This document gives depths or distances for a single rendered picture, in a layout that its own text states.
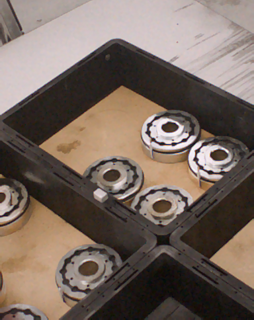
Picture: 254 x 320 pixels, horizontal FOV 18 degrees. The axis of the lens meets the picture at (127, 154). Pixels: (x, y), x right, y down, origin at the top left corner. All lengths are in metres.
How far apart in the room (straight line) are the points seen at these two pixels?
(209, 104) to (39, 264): 0.39
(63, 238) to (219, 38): 0.74
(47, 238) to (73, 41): 0.72
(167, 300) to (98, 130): 0.39
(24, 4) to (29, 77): 1.58
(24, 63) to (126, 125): 0.48
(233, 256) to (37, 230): 0.32
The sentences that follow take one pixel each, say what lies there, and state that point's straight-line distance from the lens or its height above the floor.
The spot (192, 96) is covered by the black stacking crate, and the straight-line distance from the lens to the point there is 1.40.
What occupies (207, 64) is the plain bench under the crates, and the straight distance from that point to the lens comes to 1.78.
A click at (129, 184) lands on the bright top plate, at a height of 0.86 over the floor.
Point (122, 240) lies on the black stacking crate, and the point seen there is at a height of 0.89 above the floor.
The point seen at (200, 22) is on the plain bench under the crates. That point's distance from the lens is 1.91.
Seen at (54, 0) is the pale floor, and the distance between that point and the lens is 3.37.
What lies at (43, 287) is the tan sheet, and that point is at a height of 0.83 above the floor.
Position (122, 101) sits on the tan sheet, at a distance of 1.51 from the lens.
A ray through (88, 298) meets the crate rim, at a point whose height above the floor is 0.93.
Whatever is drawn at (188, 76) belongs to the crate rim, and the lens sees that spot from 1.39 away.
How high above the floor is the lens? 1.80
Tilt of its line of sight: 44 degrees down
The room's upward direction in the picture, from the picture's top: 9 degrees counter-clockwise
